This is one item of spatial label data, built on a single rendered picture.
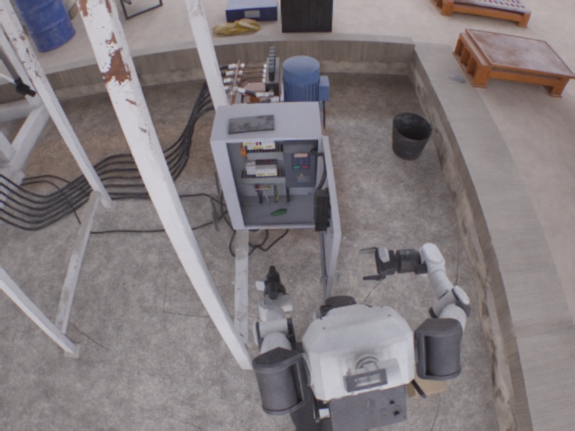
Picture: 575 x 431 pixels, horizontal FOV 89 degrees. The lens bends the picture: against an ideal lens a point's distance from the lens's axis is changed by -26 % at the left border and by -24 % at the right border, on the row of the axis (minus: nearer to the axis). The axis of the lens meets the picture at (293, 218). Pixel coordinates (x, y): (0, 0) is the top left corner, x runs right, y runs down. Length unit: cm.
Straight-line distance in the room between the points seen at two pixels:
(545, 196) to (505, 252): 67
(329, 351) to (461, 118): 254
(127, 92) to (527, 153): 284
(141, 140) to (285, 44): 285
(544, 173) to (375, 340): 242
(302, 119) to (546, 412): 193
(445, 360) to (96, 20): 114
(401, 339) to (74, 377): 218
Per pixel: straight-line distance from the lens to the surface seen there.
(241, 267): 219
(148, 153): 100
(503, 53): 378
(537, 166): 310
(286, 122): 140
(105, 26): 87
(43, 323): 234
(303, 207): 187
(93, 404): 255
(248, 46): 373
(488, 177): 274
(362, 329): 91
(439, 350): 97
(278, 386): 91
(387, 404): 99
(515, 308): 229
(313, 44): 371
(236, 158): 170
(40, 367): 284
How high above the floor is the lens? 218
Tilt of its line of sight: 56 degrees down
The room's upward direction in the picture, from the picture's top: 3 degrees counter-clockwise
